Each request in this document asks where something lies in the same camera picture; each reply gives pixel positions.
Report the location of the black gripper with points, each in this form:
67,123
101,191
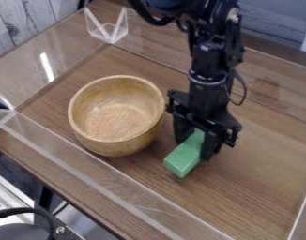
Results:
202,109

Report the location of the green rectangular block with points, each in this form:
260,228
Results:
185,156

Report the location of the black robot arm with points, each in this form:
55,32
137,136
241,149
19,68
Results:
211,23

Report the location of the brown wooden bowl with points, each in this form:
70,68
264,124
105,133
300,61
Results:
115,113

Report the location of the black table leg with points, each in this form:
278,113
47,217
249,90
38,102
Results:
46,198

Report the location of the clear acrylic corner bracket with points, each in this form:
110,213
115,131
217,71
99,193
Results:
109,32

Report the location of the black metal base plate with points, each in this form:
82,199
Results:
55,229

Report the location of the clear acrylic enclosure wall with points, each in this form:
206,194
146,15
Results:
244,196

